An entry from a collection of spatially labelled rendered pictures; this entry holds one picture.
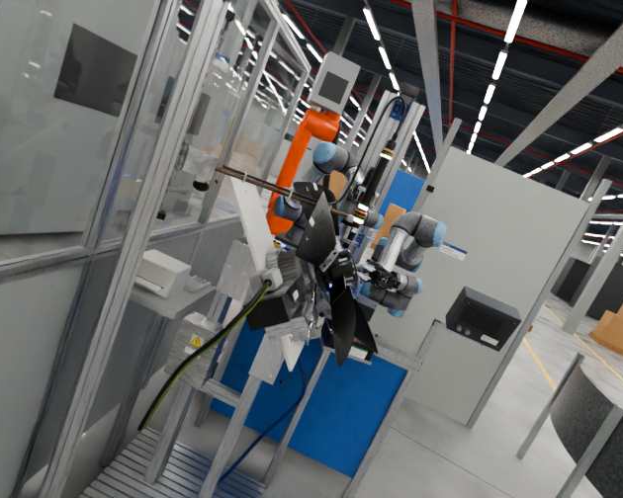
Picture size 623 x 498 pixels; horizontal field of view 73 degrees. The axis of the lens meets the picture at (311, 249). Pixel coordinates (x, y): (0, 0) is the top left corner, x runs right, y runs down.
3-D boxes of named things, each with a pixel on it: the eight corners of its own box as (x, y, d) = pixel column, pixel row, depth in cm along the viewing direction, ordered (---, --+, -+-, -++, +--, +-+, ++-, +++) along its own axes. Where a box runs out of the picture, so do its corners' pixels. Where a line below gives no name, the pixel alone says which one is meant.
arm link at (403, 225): (400, 200, 197) (360, 290, 182) (422, 208, 196) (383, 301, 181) (396, 209, 208) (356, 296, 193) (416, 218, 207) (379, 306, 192)
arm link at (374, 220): (350, 169, 226) (374, 236, 195) (333, 162, 220) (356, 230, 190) (363, 153, 219) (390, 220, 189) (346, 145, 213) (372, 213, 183)
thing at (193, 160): (176, 171, 122) (186, 143, 120) (173, 166, 128) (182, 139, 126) (210, 182, 127) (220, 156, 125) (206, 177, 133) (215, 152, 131)
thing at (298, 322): (269, 339, 129) (263, 326, 127) (273, 322, 137) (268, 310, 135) (309, 329, 127) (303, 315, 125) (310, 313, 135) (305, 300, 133)
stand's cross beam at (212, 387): (193, 386, 161) (196, 377, 160) (197, 381, 165) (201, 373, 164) (236, 408, 160) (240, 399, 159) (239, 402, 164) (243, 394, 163)
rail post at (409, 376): (342, 499, 214) (408, 371, 198) (343, 493, 218) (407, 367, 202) (349, 503, 213) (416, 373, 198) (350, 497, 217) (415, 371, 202)
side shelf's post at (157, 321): (98, 465, 176) (160, 291, 159) (104, 459, 180) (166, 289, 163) (107, 469, 176) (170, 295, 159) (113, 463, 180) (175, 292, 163)
